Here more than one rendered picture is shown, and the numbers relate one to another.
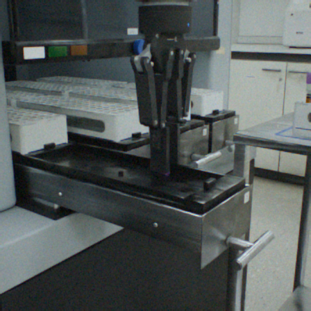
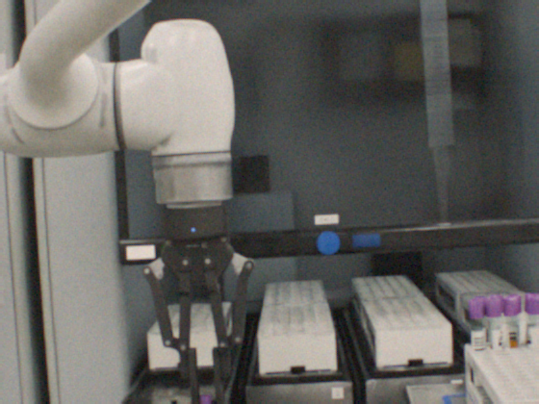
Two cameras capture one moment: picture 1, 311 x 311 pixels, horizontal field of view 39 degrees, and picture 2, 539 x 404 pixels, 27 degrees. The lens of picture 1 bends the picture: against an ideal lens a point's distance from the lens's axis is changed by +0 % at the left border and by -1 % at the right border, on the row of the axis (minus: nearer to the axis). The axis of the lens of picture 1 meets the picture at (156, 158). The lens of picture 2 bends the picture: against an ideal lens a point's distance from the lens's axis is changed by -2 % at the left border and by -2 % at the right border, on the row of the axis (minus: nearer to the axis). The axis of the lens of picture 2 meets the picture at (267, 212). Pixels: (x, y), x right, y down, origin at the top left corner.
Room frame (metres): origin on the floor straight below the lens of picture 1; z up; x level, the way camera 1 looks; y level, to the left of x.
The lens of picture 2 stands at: (-0.07, -1.14, 1.10)
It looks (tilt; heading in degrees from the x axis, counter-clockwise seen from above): 3 degrees down; 55
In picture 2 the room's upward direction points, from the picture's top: 3 degrees counter-clockwise
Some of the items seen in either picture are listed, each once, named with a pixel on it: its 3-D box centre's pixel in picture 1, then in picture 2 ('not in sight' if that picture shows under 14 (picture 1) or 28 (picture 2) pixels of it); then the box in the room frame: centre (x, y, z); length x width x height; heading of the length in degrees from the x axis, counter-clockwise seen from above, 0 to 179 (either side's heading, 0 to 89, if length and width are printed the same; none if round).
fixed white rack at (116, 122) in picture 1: (79, 118); (296, 340); (0.89, 0.16, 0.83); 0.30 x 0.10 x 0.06; 53
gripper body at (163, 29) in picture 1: (165, 39); (196, 244); (0.63, -0.01, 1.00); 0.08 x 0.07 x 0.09; 143
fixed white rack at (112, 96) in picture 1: (126, 107); (403, 333); (1.02, 0.07, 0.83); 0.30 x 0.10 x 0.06; 53
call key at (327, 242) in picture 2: (139, 47); (328, 242); (0.86, 0.03, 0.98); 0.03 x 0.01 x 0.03; 143
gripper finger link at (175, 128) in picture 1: (170, 145); (218, 377); (0.64, -0.02, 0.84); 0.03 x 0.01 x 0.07; 53
